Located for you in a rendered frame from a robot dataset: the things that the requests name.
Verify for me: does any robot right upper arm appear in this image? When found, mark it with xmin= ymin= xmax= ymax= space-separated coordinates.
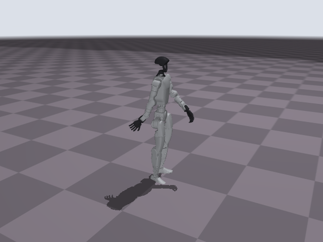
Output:
xmin=149 ymin=78 xmax=162 ymax=106

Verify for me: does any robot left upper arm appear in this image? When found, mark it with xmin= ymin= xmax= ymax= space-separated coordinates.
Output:
xmin=167 ymin=74 xmax=178 ymax=98

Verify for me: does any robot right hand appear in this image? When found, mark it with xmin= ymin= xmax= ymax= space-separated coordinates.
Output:
xmin=129 ymin=115 xmax=145 ymax=131

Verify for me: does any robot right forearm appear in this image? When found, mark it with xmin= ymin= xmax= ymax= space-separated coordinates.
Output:
xmin=140 ymin=100 xmax=154 ymax=121

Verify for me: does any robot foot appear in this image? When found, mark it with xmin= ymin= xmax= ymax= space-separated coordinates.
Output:
xmin=159 ymin=167 xmax=173 ymax=173
xmin=150 ymin=175 xmax=166 ymax=184

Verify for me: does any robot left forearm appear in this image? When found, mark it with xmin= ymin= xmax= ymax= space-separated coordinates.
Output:
xmin=174 ymin=95 xmax=186 ymax=110

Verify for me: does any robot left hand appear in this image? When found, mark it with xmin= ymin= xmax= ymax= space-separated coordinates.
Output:
xmin=184 ymin=105 xmax=194 ymax=123

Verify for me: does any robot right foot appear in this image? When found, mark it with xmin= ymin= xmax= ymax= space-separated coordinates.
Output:
xmin=150 ymin=175 xmax=166 ymax=184

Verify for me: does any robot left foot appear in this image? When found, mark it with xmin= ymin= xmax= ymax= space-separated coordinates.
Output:
xmin=159 ymin=167 xmax=173 ymax=173

